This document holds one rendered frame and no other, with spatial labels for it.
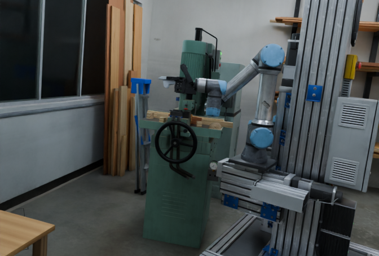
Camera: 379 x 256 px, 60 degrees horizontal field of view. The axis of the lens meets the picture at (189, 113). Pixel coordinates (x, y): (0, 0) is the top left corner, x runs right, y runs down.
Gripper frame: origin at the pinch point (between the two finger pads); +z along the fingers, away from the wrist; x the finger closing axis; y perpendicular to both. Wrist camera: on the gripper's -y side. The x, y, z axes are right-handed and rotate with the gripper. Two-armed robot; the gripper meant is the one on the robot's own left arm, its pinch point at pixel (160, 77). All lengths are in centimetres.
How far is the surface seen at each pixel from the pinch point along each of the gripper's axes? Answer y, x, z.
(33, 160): 74, 104, 123
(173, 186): 72, 64, -7
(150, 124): 29, 61, 14
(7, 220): 75, -30, 58
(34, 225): 75, -31, 44
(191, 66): -16, 61, -11
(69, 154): 73, 155, 114
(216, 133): 30, 57, -34
